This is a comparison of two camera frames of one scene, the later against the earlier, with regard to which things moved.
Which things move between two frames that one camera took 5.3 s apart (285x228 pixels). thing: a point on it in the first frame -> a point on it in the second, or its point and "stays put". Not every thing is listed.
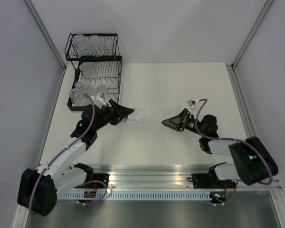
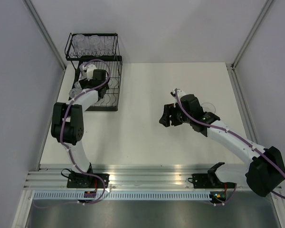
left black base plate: x=103 y=177 stays put
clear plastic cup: x=137 y=118 -> x=208 y=107
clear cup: x=96 y=46 stays put
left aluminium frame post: x=45 y=33 stays put
